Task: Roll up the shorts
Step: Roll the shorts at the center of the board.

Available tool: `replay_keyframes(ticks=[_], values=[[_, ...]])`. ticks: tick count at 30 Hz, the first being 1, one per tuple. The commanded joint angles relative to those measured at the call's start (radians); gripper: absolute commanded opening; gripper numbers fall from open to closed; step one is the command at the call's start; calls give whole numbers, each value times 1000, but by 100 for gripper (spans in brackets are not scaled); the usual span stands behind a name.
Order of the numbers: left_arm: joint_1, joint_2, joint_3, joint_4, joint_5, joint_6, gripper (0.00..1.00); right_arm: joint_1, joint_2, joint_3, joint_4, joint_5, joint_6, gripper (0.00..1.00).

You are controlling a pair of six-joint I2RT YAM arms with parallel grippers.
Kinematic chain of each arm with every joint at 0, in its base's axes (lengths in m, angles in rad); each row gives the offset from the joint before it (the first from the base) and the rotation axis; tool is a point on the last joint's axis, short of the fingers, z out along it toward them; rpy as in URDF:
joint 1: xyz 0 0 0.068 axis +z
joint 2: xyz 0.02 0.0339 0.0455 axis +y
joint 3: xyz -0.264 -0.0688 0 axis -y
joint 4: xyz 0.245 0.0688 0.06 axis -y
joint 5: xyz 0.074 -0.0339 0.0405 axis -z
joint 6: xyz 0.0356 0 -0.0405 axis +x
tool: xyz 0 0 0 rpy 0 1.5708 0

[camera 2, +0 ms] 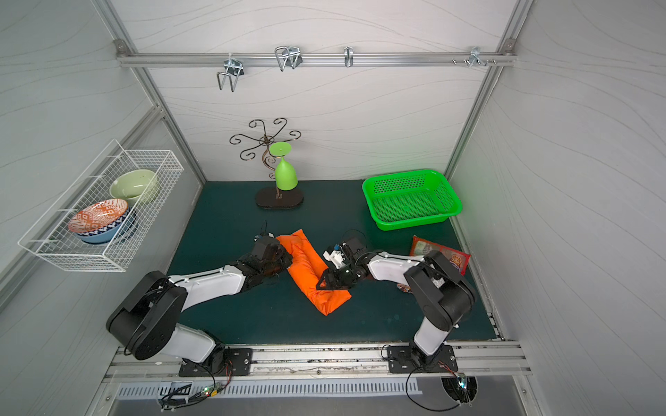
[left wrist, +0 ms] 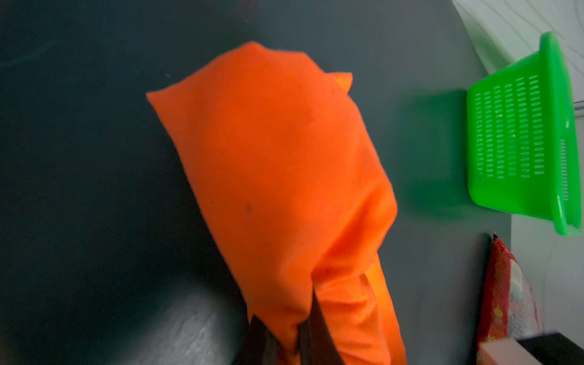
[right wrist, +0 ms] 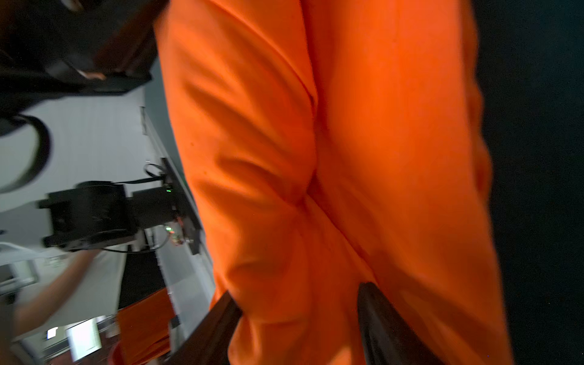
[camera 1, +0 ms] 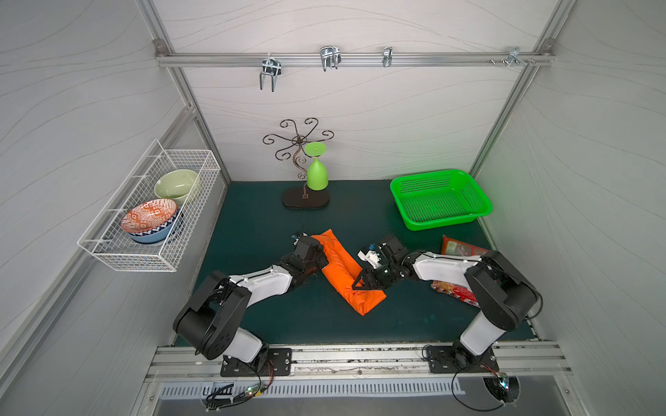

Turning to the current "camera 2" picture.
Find orange shorts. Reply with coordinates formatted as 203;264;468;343
277;230;351;315

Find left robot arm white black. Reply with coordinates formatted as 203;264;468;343
106;234;292;363

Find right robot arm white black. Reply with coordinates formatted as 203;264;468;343
317;239;476;359

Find dark metal scroll cup stand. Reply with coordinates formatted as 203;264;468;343
229;117;305;210

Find red snack packet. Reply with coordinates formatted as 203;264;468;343
410;236;471;276

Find green plastic basket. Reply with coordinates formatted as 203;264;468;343
362;169;463;232

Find green plastic goblet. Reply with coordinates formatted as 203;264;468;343
269;142;298;192

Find blue bowl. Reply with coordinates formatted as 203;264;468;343
75;211;136;244

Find pale green bowl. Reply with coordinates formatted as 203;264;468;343
109;169;161;207

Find white vent grille strip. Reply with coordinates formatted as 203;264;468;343
116;377;422;400

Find orange patterned bowl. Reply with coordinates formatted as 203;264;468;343
68;199;129;233

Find double metal hook left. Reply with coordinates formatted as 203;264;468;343
217;54;245;92

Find double metal hook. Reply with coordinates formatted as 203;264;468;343
274;46;303;72
217;54;245;92

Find double metal hook middle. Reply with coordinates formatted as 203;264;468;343
274;46;303;72

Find small metal hook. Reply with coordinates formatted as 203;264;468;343
343;46;354;68

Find metal hook right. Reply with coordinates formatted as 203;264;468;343
451;48;497;68

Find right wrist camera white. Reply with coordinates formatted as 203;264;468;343
324;244;348;269

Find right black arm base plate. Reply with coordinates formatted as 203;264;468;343
381;344;459;374

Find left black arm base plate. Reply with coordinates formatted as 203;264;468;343
179;347;253;377

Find right base black cable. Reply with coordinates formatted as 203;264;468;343
404;363;464;413

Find left base cable bundle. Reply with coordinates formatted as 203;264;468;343
158;358;234;412

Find round floor cable port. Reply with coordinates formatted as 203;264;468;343
442;375;478;405

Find white wire wall basket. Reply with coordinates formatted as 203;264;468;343
18;140;184;272

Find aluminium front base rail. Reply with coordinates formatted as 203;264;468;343
103;341;532;382

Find aluminium top rail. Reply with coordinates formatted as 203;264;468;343
117;50;518;69

